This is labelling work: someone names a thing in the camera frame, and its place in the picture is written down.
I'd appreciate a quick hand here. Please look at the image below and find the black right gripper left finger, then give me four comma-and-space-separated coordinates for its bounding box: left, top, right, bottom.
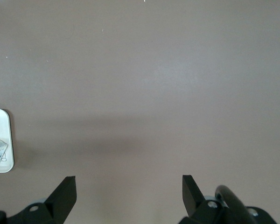
0, 176, 77, 224

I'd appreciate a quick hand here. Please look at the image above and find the cream plastic tray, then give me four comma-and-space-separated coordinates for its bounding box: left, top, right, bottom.
0, 108, 15, 174

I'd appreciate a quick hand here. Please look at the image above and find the brown table cover sheet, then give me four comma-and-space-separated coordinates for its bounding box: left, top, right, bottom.
0, 0, 280, 224

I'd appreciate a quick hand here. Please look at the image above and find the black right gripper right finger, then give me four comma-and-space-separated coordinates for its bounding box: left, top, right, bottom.
178, 175, 277, 224

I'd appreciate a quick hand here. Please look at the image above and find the long black cable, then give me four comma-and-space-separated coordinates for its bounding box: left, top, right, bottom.
214, 185, 259, 224

